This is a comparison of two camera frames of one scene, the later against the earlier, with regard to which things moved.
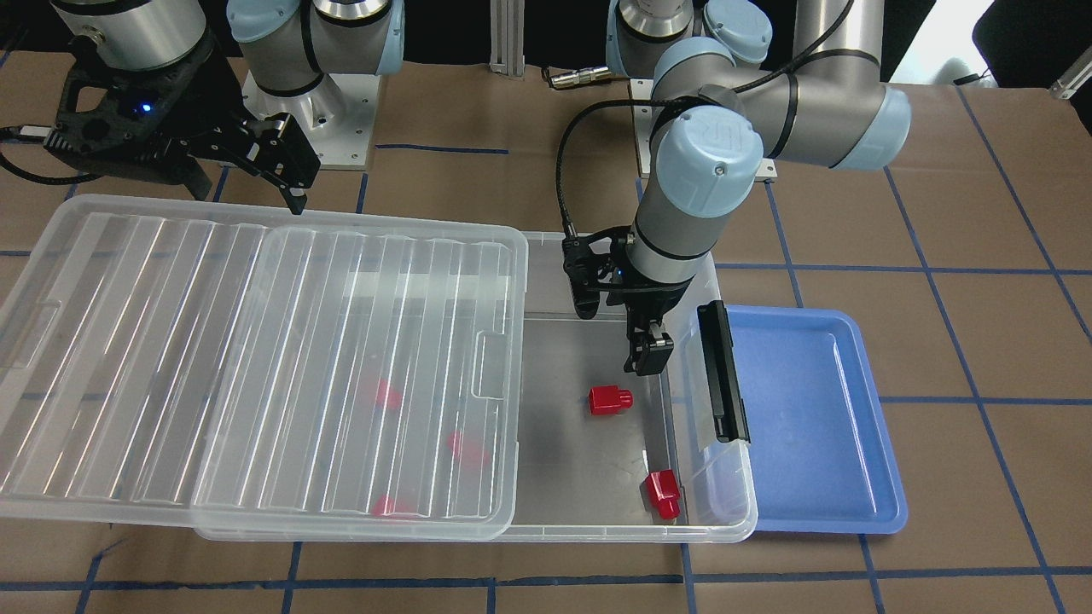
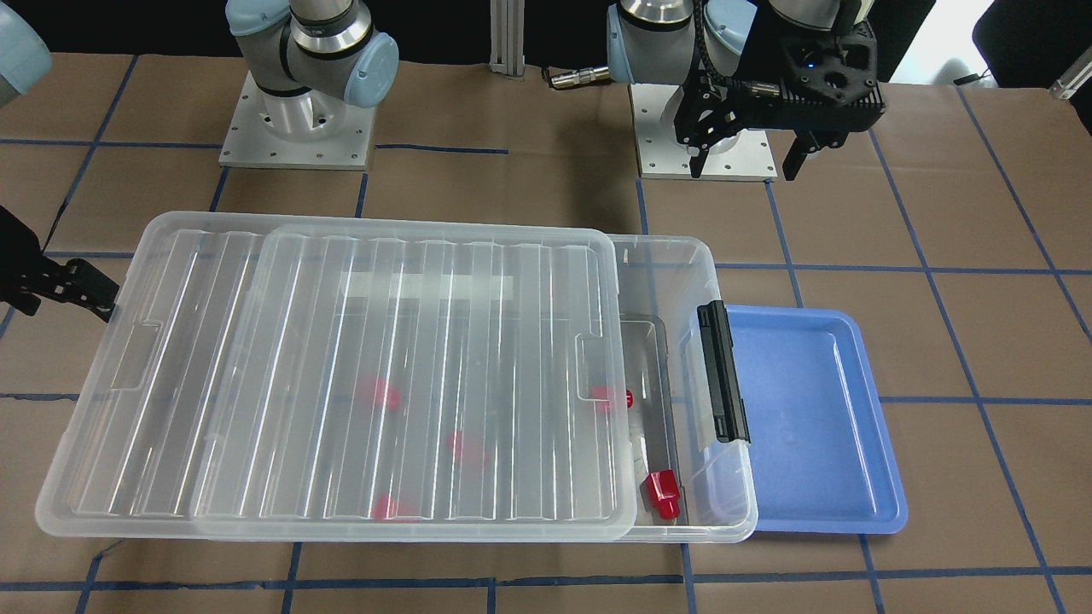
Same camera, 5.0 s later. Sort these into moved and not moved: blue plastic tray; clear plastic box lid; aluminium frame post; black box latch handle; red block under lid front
Moved: clear plastic box lid
Not moved: black box latch handle; blue plastic tray; aluminium frame post; red block under lid front
